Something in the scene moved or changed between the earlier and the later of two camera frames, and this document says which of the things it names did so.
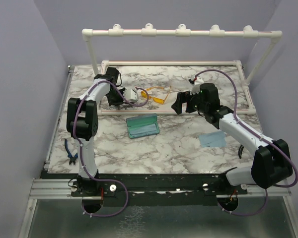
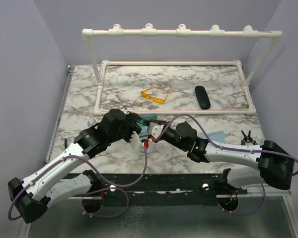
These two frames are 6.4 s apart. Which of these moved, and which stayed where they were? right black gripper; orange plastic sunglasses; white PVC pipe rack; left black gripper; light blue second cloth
Moved: left black gripper; right black gripper
Stayed: orange plastic sunglasses; light blue second cloth; white PVC pipe rack
